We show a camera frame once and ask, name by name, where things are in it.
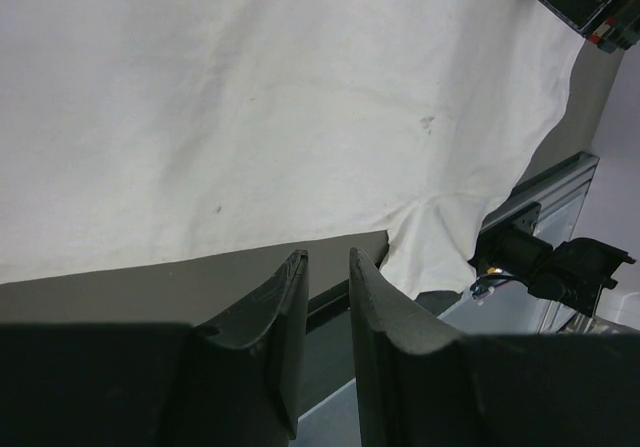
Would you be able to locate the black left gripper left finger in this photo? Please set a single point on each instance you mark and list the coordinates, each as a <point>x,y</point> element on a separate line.
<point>233,380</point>

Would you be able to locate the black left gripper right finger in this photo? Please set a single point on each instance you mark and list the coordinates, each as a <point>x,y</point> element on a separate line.
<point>421,382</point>

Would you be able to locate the white t shirt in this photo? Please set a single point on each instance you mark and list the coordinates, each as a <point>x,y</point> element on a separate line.
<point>138,132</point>

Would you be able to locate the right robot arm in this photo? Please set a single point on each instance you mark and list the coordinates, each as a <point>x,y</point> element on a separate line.
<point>576,272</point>

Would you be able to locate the aluminium front rail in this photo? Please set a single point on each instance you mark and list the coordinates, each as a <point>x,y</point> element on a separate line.
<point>560,191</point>

